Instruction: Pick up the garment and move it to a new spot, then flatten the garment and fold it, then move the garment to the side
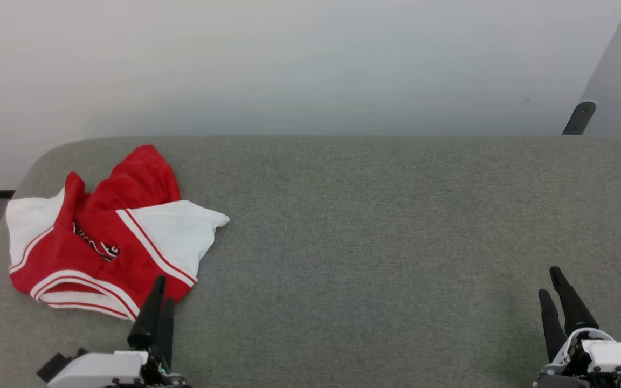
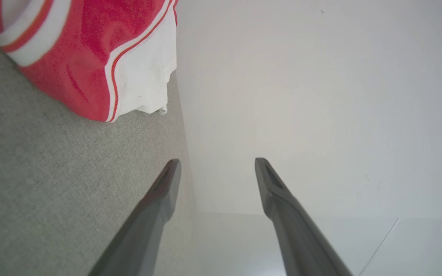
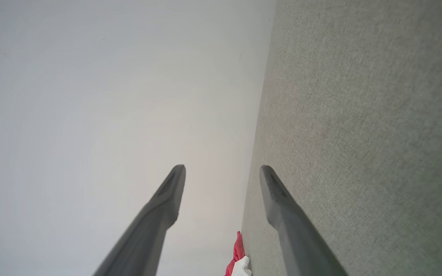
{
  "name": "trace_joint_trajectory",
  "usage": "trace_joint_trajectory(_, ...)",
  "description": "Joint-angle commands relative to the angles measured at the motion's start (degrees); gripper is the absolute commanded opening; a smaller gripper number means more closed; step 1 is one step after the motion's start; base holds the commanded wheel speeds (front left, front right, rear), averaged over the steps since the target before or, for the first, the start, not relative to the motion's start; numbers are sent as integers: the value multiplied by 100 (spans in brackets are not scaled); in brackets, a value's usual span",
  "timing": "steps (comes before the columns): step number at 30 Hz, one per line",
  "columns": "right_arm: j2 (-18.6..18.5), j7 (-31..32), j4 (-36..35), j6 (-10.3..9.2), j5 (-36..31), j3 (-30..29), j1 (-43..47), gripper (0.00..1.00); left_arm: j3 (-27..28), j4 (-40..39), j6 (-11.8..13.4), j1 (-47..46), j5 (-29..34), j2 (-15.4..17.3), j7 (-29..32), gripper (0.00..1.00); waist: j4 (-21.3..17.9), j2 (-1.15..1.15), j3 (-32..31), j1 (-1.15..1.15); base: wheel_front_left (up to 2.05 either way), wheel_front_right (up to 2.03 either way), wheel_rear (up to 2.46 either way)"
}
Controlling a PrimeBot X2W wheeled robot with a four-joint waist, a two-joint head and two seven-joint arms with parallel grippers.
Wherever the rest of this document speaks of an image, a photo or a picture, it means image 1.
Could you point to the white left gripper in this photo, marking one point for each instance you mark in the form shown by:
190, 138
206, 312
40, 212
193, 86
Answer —
100, 369

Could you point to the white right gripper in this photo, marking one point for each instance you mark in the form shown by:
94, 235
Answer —
618, 361

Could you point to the red and white basketball jersey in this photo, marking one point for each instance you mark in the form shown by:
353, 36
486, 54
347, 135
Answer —
100, 226

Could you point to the grey fabric sofa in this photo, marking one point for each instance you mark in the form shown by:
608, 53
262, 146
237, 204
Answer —
370, 242

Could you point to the dark grey bracket foot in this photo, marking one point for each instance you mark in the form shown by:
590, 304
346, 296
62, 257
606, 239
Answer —
580, 118

